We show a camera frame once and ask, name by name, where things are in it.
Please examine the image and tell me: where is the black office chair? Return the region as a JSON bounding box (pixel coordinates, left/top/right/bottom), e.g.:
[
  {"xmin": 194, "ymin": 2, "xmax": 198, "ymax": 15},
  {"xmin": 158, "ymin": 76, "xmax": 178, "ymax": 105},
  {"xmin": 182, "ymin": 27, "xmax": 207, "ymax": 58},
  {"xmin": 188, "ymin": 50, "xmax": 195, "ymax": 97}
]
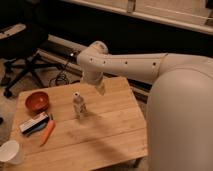
[{"xmin": 0, "ymin": 23, "xmax": 63, "ymax": 98}]

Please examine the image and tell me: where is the orange carrot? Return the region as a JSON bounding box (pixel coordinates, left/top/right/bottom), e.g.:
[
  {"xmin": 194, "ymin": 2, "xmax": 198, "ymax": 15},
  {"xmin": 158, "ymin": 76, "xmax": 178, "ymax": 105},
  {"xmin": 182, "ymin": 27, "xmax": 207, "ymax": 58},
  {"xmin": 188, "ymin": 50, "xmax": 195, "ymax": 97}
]
[{"xmin": 40, "ymin": 115, "xmax": 55, "ymax": 146}]

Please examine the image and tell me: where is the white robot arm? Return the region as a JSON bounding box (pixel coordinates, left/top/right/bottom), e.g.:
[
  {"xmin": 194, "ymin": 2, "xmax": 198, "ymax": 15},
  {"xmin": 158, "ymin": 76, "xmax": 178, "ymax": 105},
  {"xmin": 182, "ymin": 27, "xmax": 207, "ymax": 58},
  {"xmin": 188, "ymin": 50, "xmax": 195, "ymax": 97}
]
[{"xmin": 77, "ymin": 41, "xmax": 213, "ymax": 171}]

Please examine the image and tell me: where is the clear plastic bottle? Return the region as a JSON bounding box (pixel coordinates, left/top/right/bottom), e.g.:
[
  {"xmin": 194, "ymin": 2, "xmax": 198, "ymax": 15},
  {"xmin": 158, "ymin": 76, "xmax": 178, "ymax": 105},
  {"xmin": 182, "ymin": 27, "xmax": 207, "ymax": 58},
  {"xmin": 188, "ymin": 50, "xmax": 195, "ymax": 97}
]
[{"xmin": 73, "ymin": 92, "xmax": 86, "ymax": 118}]

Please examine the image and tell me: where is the red ceramic bowl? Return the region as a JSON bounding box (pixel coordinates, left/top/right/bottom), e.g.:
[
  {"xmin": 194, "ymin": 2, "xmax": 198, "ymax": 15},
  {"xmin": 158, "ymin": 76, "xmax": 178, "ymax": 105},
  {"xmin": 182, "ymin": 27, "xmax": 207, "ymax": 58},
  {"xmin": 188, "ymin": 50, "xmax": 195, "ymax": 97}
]
[{"xmin": 25, "ymin": 91, "xmax": 49, "ymax": 112}]

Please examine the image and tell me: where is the metal floor rail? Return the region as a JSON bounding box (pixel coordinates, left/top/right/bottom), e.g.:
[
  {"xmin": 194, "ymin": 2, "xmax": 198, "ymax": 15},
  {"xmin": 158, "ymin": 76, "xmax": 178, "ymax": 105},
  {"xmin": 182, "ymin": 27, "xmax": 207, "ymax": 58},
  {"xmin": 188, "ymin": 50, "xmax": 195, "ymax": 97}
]
[{"xmin": 39, "ymin": 35, "xmax": 151, "ymax": 101}]

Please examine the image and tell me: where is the black cable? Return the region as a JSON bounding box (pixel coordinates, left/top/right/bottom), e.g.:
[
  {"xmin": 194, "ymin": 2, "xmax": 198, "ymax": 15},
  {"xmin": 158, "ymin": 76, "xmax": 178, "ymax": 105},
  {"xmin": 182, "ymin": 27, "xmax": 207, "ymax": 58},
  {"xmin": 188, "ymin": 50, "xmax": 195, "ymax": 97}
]
[{"xmin": 49, "ymin": 53, "xmax": 76, "ymax": 88}]

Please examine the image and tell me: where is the white paper cup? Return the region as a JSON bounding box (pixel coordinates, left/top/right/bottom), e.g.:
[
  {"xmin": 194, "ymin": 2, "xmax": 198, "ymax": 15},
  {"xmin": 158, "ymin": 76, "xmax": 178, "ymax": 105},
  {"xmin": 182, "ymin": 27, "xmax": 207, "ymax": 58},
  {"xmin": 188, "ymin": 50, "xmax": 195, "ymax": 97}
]
[{"xmin": 0, "ymin": 140, "xmax": 24, "ymax": 165}]

